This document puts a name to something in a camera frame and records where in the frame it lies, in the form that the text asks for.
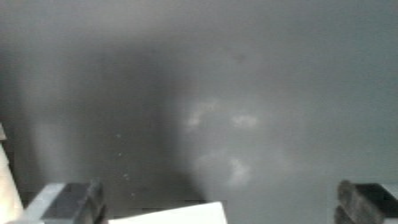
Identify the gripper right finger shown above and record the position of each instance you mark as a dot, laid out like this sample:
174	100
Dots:
366	203

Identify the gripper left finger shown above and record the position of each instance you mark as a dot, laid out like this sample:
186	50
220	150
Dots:
67	204

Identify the white drawer cabinet box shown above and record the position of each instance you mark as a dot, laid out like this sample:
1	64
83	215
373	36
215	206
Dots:
199	214

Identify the white drawer tray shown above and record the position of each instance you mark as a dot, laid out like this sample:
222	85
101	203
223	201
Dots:
206	100

